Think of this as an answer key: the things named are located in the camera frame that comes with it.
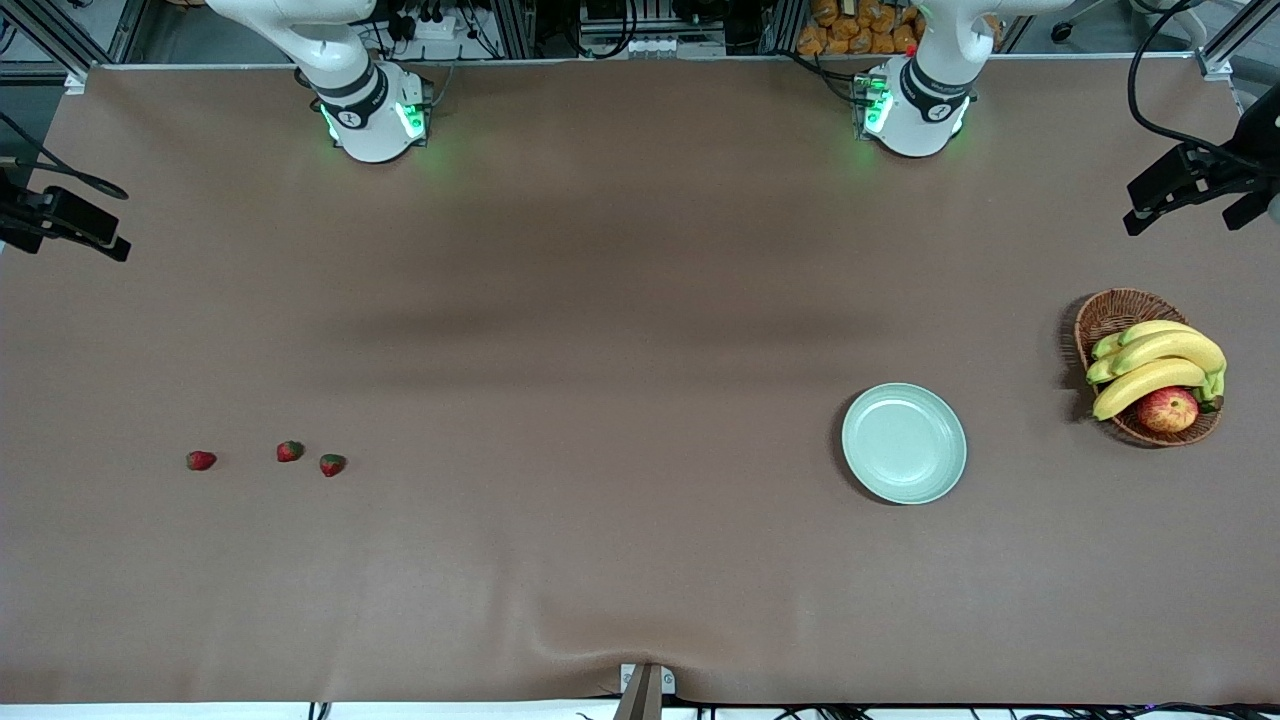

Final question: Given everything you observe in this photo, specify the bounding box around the pale green round plate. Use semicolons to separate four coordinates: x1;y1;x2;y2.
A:
841;383;968;506

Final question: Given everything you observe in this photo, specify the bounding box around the yellow banana bunch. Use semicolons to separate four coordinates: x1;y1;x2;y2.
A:
1086;320;1228;422

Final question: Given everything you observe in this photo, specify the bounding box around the brown wicker basket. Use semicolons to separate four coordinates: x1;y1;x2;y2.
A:
1074;288;1224;448

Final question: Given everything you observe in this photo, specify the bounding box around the red yellow apple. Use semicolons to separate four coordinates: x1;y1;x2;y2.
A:
1137;386;1200;434

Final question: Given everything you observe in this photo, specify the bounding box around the bag of orange bread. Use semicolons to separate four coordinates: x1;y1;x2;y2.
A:
796;0;926;57

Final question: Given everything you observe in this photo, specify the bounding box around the white power strip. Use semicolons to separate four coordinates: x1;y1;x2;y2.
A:
385;8;461;43

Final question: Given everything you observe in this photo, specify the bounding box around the brown table cover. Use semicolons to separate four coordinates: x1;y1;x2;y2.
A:
0;55;1280;707

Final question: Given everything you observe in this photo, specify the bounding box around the black right camera cable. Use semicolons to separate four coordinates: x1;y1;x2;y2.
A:
0;108;130;199

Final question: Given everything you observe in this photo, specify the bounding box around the black camera cable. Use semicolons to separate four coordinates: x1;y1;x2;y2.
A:
1128;0;1241;166
0;108;130;199

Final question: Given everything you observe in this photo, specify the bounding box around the black left camera cable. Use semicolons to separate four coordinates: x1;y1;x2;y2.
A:
1128;0;1241;166

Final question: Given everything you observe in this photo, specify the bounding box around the aluminium frame post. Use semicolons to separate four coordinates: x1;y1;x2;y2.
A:
765;0;807;56
495;0;537;59
1195;0;1280;81
0;0;93;96

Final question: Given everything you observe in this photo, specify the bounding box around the metal table clamp bracket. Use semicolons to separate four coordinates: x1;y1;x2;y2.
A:
614;662;677;720

